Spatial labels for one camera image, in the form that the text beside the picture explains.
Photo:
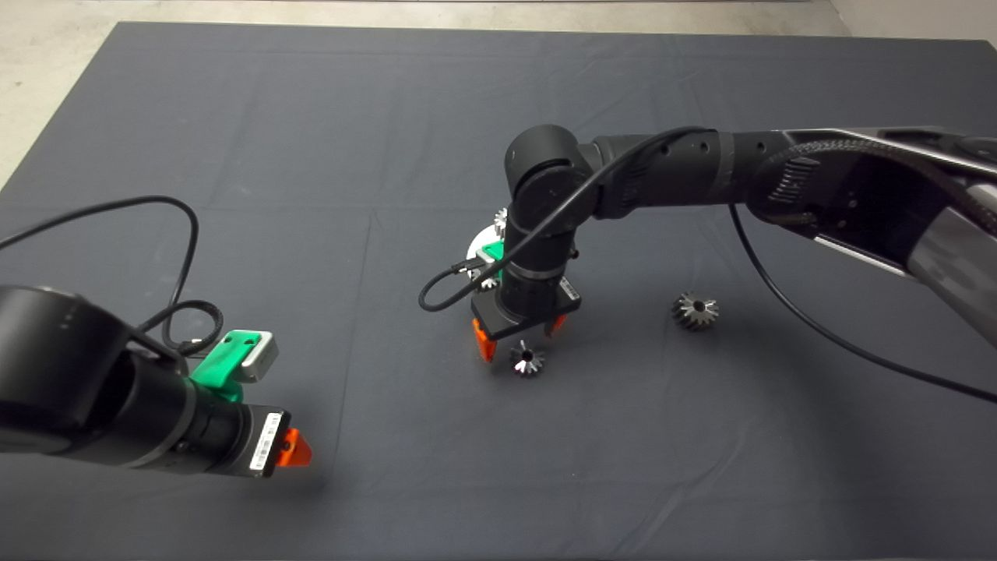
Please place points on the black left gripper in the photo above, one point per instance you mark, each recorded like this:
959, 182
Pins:
230, 436

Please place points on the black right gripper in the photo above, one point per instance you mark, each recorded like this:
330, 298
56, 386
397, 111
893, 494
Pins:
530, 304

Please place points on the small steel gear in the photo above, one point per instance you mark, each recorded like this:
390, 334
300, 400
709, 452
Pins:
500, 222
520, 366
489, 283

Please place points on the large dark steel gear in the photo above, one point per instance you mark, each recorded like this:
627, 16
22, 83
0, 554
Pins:
685, 315

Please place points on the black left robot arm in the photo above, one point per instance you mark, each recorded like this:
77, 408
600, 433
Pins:
54, 374

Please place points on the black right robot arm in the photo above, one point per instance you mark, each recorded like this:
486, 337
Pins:
685, 171

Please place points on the round metal plate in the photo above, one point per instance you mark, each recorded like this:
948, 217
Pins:
477, 245

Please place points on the dark grey table cloth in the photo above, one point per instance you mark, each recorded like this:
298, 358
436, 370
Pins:
311, 156

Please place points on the right gripper's silver camera box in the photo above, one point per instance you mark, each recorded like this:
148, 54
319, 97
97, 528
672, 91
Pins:
491, 269

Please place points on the gripper's silver camera box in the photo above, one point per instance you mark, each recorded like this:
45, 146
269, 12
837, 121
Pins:
491, 269
261, 357

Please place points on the right gripper's green camera mount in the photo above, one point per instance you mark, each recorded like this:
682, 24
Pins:
494, 253

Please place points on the gripper's green camera mount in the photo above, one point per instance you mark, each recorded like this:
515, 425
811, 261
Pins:
222, 366
494, 253

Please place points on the left gripper's silver camera box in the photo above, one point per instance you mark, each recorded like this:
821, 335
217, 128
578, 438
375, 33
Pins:
261, 357

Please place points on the left gripper's green camera mount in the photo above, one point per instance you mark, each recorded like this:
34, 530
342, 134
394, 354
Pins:
222, 366

